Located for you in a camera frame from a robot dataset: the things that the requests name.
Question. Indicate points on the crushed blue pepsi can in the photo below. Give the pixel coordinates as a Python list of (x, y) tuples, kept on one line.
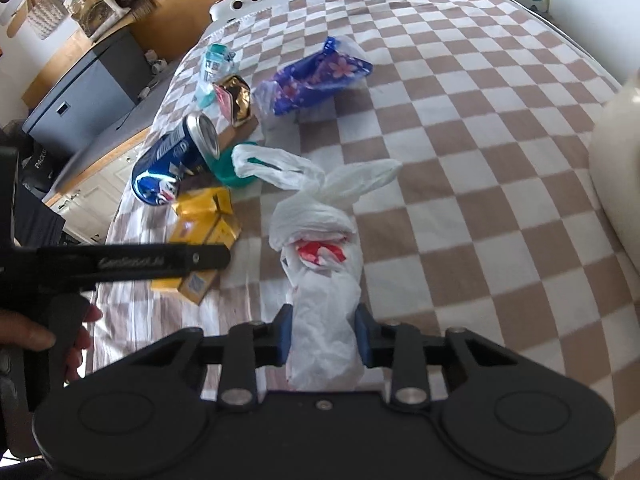
[(187, 150)]

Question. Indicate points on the cream cabinet bench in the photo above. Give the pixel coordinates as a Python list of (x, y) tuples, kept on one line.
[(89, 188)]

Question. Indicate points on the light blue snack pouch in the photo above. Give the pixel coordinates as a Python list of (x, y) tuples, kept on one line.
[(217, 62)]

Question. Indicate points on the red gold snack bag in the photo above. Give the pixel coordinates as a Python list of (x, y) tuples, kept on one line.
[(233, 96)]

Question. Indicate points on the blue floral plastic bag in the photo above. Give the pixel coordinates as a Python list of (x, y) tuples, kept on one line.
[(313, 79)]

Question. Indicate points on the printed canvas tote bag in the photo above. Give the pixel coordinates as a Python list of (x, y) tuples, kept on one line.
[(95, 17)]

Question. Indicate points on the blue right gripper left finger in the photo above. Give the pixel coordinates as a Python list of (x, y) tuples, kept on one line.
[(282, 333)]

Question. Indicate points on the small brown cardboard piece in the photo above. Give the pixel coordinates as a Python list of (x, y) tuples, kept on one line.
[(232, 135)]

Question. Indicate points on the teal plastic lid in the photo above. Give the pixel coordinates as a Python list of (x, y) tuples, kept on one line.
[(225, 173)]

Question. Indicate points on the checkered brown white tablecloth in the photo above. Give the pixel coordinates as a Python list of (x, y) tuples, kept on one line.
[(492, 223)]

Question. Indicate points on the yellow small carton box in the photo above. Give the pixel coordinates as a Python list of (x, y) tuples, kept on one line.
[(205, 216)]

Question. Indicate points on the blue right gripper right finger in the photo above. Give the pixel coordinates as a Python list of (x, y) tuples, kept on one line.
[(363, 327)]

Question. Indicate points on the white plastic bag red print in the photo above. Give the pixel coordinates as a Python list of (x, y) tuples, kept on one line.
[(320, 254)]

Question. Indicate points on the knitted beige handbag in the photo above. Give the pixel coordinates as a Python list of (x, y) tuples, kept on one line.
[(44, 16)]

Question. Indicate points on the grey fabric storage box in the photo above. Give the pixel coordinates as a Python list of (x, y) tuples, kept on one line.
[(101, 87)]

